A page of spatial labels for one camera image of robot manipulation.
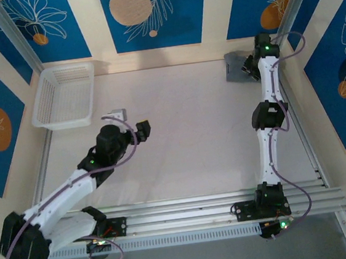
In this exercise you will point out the grey t-shirt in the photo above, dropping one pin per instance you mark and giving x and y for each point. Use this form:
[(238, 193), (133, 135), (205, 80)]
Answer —
[(234, 67)]

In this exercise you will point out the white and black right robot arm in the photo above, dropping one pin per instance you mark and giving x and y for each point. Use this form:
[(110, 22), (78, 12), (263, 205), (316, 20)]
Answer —
[(269, 150)]

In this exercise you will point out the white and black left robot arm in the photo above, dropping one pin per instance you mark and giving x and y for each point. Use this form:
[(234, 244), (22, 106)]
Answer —
[(62, 196)]

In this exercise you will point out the white plastic basket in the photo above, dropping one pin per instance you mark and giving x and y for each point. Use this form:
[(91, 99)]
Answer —
[(64, 97)]

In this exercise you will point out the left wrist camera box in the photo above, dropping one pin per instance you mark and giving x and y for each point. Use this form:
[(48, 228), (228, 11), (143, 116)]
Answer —
[(115, 114)]

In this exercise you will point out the aluminium frame post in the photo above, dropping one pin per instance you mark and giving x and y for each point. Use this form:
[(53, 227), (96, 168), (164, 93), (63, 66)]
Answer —
[(292, 15), (15, 34)]

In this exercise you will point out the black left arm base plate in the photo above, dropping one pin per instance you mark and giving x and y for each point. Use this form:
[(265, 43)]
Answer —
[(118, 225)]

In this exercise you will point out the wide aluminium mounting rail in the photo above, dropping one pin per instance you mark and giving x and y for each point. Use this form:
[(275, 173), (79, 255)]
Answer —
[(182, 215)]

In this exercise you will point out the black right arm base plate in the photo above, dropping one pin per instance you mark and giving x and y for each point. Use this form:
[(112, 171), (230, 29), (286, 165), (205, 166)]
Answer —
[(243, 211)]

